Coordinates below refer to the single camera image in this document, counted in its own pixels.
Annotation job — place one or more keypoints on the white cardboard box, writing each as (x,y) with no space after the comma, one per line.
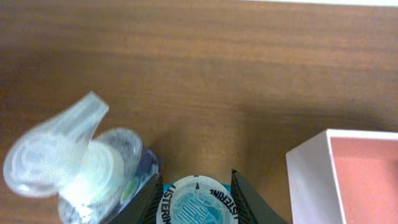
(344,176)

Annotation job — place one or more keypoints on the clear pump soap bottle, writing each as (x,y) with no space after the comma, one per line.
(94,176)

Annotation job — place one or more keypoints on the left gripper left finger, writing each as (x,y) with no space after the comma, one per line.
(142,209)

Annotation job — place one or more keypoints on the blue mouthwash bottle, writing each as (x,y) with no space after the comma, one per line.
(197,199)

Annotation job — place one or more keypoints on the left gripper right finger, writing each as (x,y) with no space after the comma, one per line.
(251,207)

